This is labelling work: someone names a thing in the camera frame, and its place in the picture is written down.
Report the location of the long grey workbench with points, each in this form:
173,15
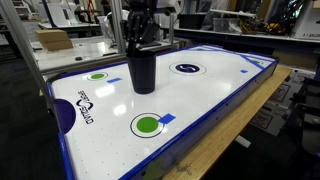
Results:
253,37

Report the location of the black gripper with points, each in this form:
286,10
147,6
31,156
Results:
143,6

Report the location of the black equipment rack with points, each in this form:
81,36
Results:
306,113

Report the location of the slanted aluminium frame post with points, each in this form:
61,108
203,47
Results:
23,43

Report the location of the upright aluminium frame post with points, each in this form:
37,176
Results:
117,26

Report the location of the black plastic cup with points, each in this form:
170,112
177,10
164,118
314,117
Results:
141,75

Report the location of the white air hockey table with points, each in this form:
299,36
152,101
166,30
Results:
200,93

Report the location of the long blue tape strip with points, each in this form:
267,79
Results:
250,61
220,50

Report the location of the white machine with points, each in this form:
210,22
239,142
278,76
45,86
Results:
60,13

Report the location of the white side table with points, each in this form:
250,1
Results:
93,50

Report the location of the brown cardboard box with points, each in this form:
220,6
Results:
51,35
58,45

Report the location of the white labelled device box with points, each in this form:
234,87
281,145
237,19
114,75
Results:
306,23

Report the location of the black storage bin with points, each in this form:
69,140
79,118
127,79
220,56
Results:
192,21

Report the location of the thin aluminium frame post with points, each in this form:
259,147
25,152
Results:
171,33

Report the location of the clear storage bin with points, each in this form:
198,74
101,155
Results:
226,25

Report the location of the small black mouse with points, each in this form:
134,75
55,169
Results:
78,58

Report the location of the small white block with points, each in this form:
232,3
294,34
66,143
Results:
242,141

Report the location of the small blue tape piece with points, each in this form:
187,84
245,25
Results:
244,71
114,80
166,118

